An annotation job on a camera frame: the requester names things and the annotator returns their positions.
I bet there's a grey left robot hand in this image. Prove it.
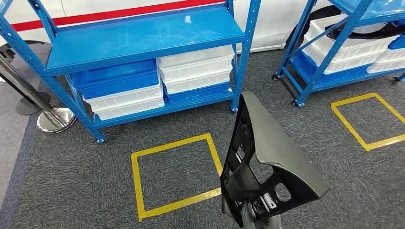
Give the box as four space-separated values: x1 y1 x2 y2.
240 192 283 229

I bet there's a black plastic plate bracket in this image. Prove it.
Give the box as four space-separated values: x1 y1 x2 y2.
220 91 331 228

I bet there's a blue wheeled shelf cart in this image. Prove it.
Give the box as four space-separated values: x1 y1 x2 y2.
272 0 405 107

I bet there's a blue metal shelf rack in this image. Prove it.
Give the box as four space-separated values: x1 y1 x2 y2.
0 0 263 144

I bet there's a black curved plastic part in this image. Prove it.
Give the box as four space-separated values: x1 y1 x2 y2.
326 19 405 41

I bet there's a yellow floor tape square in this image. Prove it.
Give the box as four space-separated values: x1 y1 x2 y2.
330 92 405 152
131 133 224 222

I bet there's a blue plastic bin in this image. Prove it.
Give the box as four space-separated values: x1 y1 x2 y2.
72 59 160 100
293 50 375 86
163 81 233 105
387 34 405 51

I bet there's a white plastic bin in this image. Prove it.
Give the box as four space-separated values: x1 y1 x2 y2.
83 80 163 111
159 56 234 83
302 36 375 75
374 47 405 64
302 13 400 64
93 96 165 121
156 45 235 70
163 70 232 95
366 58 405 74

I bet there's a white car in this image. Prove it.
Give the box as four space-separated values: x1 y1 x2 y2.
0 0 347 54

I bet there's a red barrier belt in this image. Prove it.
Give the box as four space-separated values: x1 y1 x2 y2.
11 0 227 32

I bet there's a chrome stanchion post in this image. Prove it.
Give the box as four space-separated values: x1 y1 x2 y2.
0 53 77 134

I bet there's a black base stanchion post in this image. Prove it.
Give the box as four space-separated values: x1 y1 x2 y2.
0 71 51 116

